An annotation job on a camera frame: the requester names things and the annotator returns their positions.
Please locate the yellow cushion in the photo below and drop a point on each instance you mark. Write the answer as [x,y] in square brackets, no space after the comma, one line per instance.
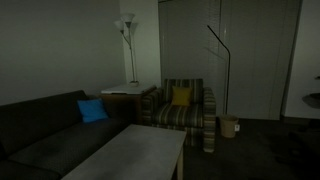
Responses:
[181,96]

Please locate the striped armchair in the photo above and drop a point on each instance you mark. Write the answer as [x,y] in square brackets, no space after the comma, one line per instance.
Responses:
[180,115]

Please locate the wooden side table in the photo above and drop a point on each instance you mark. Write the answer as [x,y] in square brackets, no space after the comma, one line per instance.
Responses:
[130,103]

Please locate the white flat board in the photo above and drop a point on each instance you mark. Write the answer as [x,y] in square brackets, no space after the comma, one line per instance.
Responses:
[126,89]

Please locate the blue cushion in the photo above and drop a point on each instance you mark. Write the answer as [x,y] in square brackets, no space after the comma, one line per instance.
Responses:
[92,110]

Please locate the thin black floor lamp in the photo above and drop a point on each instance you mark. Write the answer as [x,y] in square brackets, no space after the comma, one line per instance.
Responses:
[228,66]

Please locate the beige wastebasket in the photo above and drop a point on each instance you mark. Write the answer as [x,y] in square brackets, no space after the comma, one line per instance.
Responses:
[229,126]

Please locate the white three-shade lamp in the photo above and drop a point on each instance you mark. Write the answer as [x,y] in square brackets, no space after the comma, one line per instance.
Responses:
[127,18]

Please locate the small white tag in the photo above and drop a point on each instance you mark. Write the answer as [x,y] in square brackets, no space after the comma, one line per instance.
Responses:
[236,127]

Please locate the grey window blinds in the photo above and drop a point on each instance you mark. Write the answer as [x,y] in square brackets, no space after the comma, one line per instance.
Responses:
[253,60]

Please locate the dark grey sofa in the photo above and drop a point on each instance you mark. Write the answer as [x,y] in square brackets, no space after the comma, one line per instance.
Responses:
[40,133]

